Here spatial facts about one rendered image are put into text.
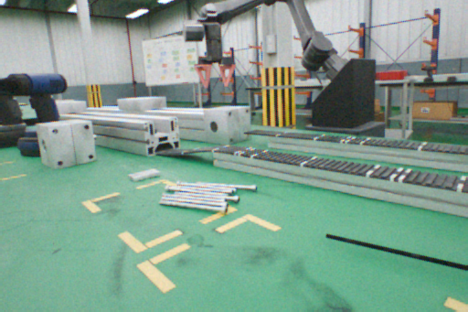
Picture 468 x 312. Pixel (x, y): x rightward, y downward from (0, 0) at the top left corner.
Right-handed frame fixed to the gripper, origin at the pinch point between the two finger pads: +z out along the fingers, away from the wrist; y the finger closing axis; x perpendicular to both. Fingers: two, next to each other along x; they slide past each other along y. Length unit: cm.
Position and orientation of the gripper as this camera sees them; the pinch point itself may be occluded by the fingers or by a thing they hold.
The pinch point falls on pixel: (217, 84)
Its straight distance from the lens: 106.8
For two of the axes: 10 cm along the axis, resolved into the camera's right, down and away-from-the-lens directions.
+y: -6.7, 1.6, -7.3
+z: 0.6, 9.8, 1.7
